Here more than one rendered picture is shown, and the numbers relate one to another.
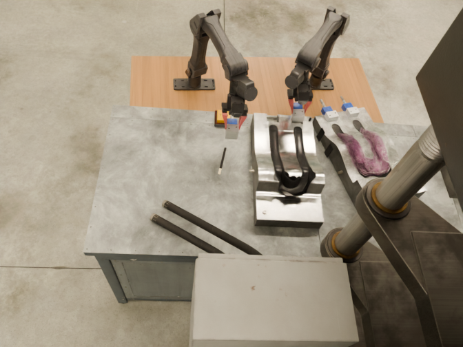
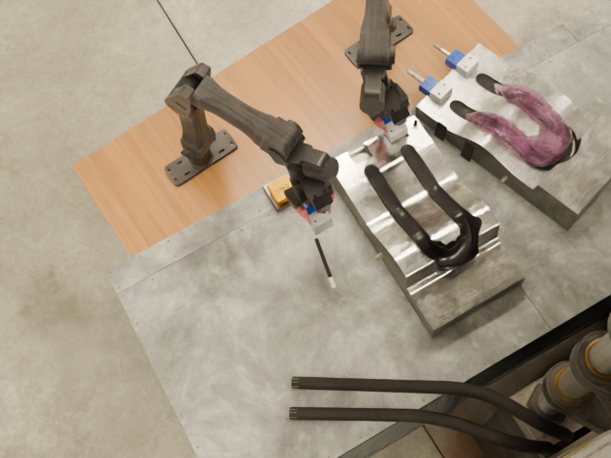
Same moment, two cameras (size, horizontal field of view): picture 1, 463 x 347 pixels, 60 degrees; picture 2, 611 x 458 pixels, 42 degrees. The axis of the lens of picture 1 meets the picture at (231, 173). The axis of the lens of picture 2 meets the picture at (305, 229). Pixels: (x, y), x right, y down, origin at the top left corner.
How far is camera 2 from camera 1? 62 cm
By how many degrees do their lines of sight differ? 11
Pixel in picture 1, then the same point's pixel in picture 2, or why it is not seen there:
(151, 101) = (157, 228)
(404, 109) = not seen: outside the picture
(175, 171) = (269, 322)
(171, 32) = (49, 21)
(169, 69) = (145, 153)
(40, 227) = not seen: outside the picture
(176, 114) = (208, 228)
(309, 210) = (496, 271)
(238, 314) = not seen: outside the picture
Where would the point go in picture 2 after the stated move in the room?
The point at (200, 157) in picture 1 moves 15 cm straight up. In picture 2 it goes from (291, 276) to (285, 256)
